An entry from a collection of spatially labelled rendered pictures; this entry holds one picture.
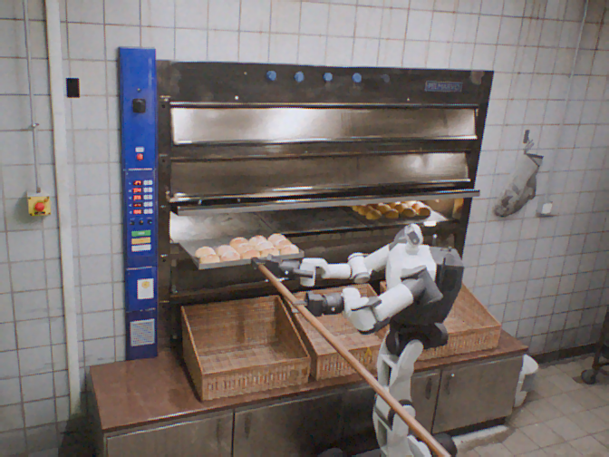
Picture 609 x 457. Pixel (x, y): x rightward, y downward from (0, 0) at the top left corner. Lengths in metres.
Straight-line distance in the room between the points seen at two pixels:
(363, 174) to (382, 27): 0.78
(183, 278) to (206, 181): 0.53
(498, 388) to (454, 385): 0.35
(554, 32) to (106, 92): 2.58
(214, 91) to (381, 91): 0.93
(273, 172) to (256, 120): 0.29
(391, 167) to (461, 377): 1.26
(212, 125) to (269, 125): 0.30
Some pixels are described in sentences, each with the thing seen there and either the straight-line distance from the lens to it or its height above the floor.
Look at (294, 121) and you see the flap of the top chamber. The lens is 3.22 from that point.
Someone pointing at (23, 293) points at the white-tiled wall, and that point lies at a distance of 3.19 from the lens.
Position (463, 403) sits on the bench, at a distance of 3.86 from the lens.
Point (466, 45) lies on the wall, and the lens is 3.69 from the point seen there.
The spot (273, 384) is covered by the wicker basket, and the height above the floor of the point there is 0.61.
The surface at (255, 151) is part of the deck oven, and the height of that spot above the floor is 1.66.
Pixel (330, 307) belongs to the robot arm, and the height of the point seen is 1.20.
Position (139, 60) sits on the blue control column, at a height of 2.10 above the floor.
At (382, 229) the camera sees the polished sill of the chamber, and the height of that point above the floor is 1.18.
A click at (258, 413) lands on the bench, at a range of 3.15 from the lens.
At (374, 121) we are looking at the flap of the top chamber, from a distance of 3.44.
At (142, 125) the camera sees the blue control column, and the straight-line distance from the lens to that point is 2.96.
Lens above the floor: 2.36
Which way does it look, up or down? 20 degrees down
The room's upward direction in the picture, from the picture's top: 4 degrees clockwise
